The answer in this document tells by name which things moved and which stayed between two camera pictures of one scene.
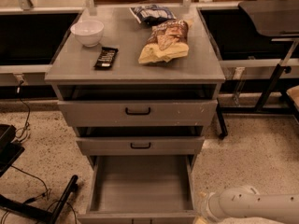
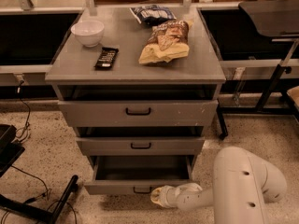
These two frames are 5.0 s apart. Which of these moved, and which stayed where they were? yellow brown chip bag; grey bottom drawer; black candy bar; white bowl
Moved: grey bottom drawer
Stayed: white bowl; yellow brown chip bag; black candy bar
